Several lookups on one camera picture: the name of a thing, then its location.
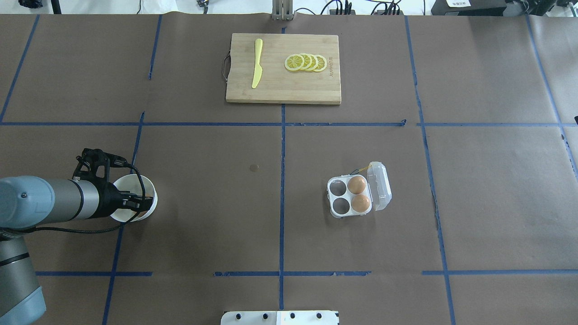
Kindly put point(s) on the clear plastic egg box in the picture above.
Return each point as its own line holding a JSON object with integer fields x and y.
{"x": 378, "y": 190}

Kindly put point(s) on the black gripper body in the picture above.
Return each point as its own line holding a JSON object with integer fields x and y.
{"x": 107, "y": 199}

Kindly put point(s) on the brown egg cell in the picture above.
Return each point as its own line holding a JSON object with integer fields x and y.
{"x": 357, "y": 184}
{"x": 360, "y": 203}

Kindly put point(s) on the brown egg near cell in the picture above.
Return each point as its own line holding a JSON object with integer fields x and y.
{"x": 360, "y": 203}

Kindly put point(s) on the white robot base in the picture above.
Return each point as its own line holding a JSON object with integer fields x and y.
{"x": 299, "y": 317}

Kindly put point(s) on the blue tape strip crosswise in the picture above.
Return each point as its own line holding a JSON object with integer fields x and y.
{"x": 402, "y": 123}

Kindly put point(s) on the brown egg far cell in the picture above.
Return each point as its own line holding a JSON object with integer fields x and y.
{"x": 357, "y": 184}

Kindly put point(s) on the bamboo cutting board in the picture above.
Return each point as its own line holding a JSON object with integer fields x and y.
{"x": 277, "y": 85}

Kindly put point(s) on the yellow plastic knife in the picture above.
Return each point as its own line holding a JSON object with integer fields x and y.
{"x": 257, "y": 73}

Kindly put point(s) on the white round bowl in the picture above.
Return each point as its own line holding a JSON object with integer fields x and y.
{"x": 136, "y": 186}

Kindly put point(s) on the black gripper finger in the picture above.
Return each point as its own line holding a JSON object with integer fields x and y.
{"x": 142, "y": 197}
{"x": 136, "y": 207}

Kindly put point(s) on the lemon slice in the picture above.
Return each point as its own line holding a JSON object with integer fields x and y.
{"x": 321, "y": 63}
{"x": 307, "y": 61}
{"x": 313, "y": 62}
{"x": 294, "y": 62}

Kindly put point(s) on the grey metal post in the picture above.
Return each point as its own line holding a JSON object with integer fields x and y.
{"x": 282, "y": 10}

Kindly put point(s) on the blue tape strip lengthwise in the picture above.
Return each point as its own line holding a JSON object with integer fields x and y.
{"x": 282, "y": 208}

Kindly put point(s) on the brown paper table cover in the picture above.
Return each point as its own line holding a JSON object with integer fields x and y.
{"x": 481, "y": 228}

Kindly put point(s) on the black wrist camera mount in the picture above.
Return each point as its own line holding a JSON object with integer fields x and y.
{"x": 94, "y": 165}

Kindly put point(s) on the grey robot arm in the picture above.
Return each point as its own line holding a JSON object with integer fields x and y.
{"x": 28, "y": 203}

